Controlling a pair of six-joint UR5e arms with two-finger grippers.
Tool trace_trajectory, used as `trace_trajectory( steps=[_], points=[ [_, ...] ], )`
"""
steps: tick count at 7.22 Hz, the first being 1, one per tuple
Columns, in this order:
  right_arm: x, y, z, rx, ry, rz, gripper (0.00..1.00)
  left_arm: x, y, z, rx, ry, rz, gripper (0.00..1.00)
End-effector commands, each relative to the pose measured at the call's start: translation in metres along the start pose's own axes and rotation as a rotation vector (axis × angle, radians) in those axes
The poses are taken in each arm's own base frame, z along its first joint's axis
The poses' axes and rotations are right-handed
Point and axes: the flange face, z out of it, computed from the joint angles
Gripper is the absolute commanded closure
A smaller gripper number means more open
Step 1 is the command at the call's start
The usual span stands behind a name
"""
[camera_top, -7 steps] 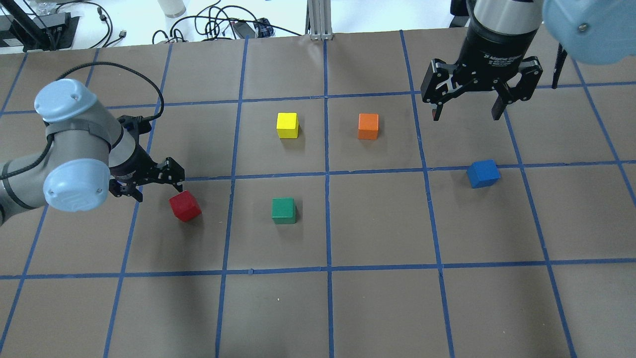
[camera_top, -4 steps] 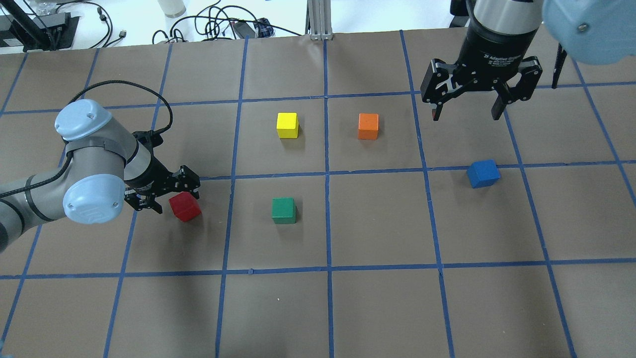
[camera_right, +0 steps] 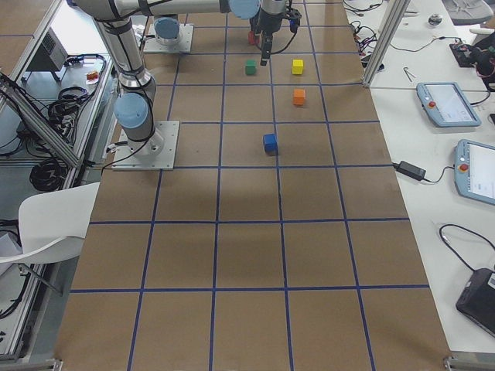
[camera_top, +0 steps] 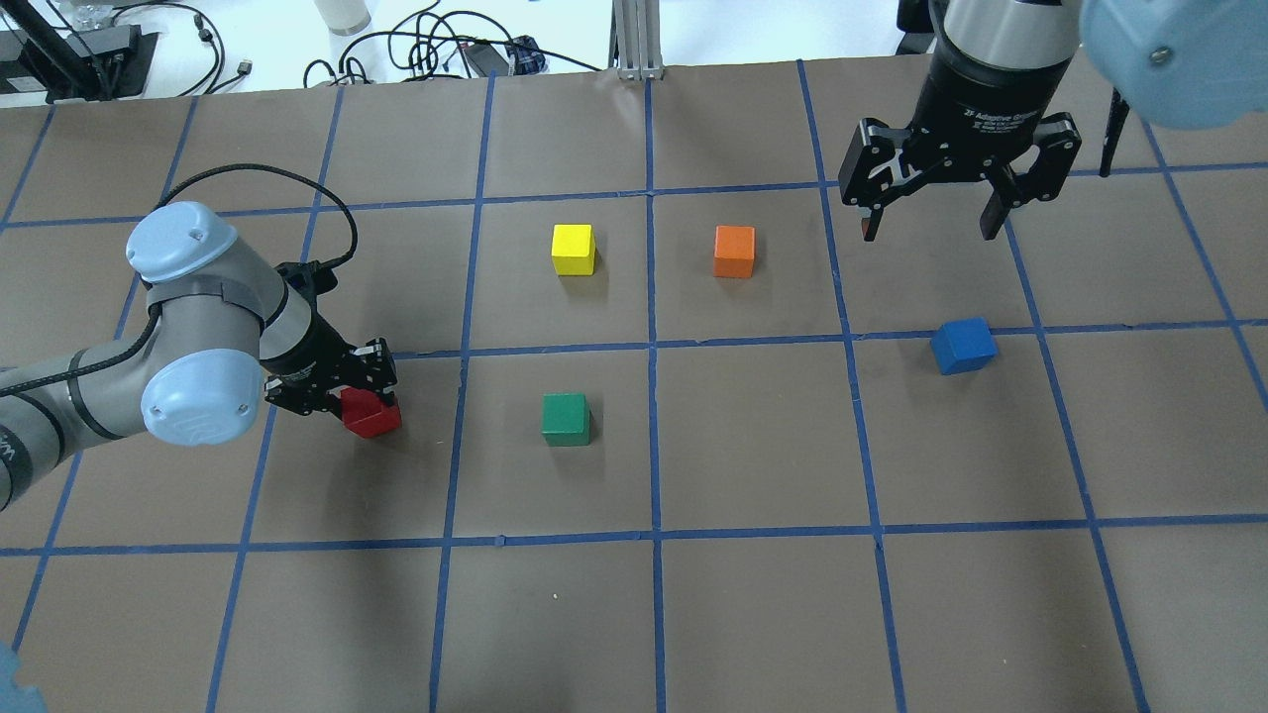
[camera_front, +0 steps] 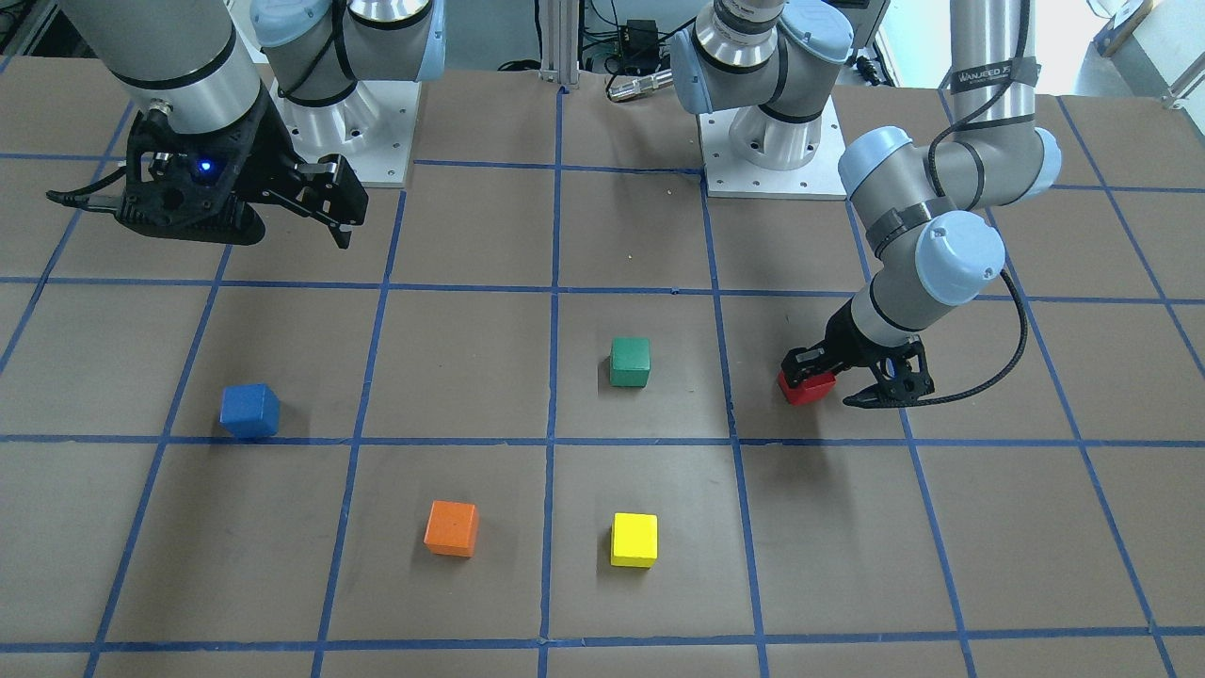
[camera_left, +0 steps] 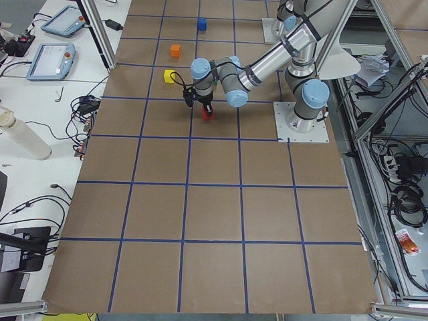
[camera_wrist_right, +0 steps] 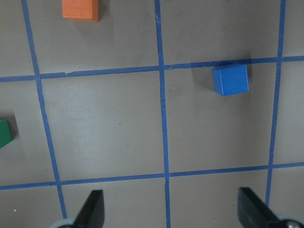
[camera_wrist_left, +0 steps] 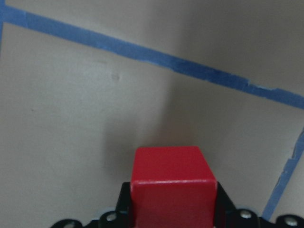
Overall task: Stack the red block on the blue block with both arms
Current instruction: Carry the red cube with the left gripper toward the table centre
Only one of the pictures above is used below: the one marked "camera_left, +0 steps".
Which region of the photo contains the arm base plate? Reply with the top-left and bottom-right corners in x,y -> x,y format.
261,18 -> 284,44
273,102 -> 330,144

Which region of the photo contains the blue wooden block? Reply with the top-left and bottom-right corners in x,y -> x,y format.
197,17 -> 207,31

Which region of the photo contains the hex key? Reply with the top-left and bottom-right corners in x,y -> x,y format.
54,87 -> 64,102

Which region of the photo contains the black monitor stand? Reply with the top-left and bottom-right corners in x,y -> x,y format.
1,227 -> 51,272

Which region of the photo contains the black power adapter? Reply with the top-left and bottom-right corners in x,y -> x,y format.
104,19 -> 123,31

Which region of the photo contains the near teach pendant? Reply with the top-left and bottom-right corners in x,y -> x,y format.
26,43 -> 76,81

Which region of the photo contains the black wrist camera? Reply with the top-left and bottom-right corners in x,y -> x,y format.
183,87 -> 195,108

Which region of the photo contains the red snack packet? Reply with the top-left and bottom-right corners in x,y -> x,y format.
395,229 -> 420,255

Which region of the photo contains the white cylinder bottle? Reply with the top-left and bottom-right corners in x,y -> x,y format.
1,106 -> 52,160

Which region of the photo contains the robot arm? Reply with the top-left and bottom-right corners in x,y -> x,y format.
277,0 -> 297,31
183,1 -> 356,133

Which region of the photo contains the far teach pendant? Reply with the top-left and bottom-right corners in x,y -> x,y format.
41,5 -> 86,38

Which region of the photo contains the teach pendant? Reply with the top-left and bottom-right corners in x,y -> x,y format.
26,43 -> 76,81
41,5 -> 86,38

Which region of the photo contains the red wooden block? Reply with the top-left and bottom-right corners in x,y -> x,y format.
202,105 -> 214,120

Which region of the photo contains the orange wooden block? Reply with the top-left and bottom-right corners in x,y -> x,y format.
170,43 -> 181,58

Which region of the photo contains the yellow wooden block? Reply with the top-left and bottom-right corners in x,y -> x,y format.
163,70 -> 175,84

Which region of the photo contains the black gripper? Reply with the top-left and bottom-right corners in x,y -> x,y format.
197,92 -> 213,118

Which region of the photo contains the aluminium frame post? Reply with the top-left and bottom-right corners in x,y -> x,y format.
76,0 -> 117,70

